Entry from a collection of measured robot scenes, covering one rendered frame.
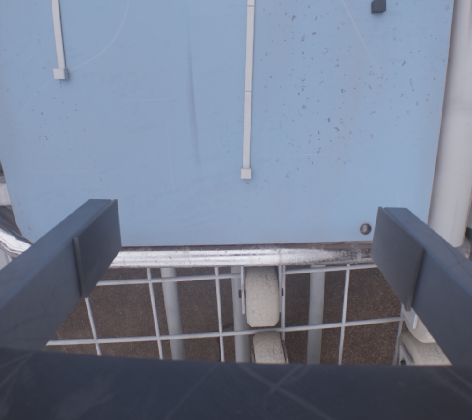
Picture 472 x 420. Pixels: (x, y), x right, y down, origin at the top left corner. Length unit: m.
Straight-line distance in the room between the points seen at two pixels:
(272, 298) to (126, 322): 0.79
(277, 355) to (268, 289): 0.09
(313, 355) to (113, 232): 0.50
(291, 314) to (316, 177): 0.82
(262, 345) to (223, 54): 0.29
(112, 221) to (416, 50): 0.22
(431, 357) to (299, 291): 0.66
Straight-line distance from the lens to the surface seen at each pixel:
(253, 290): 0.32
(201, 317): 1.04
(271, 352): 0.39
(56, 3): 0.28
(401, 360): 0.42
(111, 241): 0.16
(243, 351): 0.83
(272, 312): 0.33
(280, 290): 0.34
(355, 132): 0.26
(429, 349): 0.40
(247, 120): 0.25
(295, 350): 1.15
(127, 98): 0.26
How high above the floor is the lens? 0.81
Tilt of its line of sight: 73 degrees down
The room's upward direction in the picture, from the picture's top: 169 degrees clockwise
